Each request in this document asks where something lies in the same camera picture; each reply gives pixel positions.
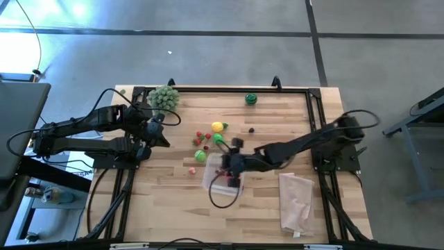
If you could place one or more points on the black triangular frame bracket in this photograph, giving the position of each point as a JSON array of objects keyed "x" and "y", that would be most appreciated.
[
  {"x": 171, "y": 83},
  {"x": 276, "y": 82}
]

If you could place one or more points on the green faux potted plant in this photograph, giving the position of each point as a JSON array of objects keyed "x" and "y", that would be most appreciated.
[{"x": 163, "y": 99}]

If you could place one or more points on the dark grey desk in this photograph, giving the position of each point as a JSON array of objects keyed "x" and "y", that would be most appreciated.
[{"x": 17, "y": 121}]

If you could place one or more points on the clear plastic tupperware container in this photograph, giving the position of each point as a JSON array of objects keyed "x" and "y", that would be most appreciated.
[{"x": 215, "y": 184}]

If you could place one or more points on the pink toy peach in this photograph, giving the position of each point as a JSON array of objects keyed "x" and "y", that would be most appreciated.
[{"x": 191, "y": 170}]

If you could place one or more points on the striped green toy watermelon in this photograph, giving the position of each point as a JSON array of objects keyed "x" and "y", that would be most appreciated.
[{"x": 251, "y": 99}]

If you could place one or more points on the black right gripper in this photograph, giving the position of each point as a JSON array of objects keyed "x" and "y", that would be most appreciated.
[{"x": 237, "y": 163}]

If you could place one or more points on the yellow toy lemon with leaf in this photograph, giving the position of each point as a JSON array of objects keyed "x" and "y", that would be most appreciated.
[{"x": 217, "y": 127}]

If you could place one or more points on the black aluminium table frame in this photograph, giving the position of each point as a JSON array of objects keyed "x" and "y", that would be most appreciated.
[{"x": 225, "y": 90}]

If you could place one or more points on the white metal bracket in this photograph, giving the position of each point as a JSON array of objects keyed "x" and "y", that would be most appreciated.
[
  {"x": 130, "y": 246},
  {"x": 322, "y": 247}
]

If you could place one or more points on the grey desk frame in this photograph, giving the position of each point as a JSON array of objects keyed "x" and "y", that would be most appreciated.
[{"x": 414, "y": 163}]

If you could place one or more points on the white printed label sheet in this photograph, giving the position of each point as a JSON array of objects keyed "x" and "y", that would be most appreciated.
[{"x": 76, "y": 167}]

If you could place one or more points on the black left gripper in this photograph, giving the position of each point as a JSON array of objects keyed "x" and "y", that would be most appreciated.
[{"x": 151, "y": 133}]

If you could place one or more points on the bright green toy apple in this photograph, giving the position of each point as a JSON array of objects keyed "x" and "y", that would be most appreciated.
[{"x": 218, "y": 139}]

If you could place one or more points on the clear plastic bottle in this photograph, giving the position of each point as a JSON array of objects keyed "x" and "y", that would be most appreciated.
[{"x": 59, "y": 197}]

